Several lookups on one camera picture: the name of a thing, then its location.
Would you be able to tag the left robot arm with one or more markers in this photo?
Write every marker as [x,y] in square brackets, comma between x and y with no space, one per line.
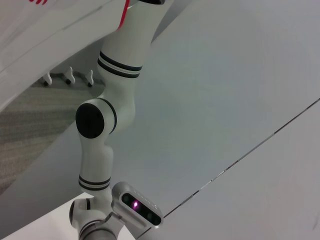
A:
[117,82]

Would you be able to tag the white caster chair base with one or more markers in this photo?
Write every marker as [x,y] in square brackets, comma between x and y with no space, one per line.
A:
[68,76]

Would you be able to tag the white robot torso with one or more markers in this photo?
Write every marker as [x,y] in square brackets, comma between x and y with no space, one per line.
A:
[50,20]

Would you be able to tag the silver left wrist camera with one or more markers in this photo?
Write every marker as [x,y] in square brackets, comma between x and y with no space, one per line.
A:
[140,205]

